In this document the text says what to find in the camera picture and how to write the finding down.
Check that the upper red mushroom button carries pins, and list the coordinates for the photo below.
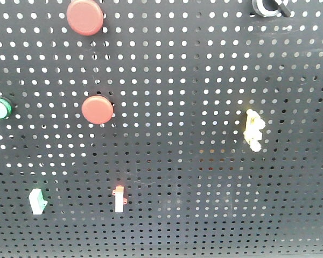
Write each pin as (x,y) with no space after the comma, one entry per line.
(85,17)

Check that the black perforated pegboard panel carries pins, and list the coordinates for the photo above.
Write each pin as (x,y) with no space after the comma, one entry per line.
(180,76)

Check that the white green rocker switch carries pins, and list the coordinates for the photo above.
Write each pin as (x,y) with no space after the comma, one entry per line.
(37,202)

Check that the red mushroom push button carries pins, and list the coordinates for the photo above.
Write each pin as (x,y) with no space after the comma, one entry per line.
(97,109)

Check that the yellow toggle switch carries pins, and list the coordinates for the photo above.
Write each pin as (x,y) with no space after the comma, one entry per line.
(253,126)

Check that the green round push button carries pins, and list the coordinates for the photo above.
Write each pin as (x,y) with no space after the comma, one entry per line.
(5,108)

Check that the white red rocker switch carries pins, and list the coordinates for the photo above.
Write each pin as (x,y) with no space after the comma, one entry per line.
(119,199)

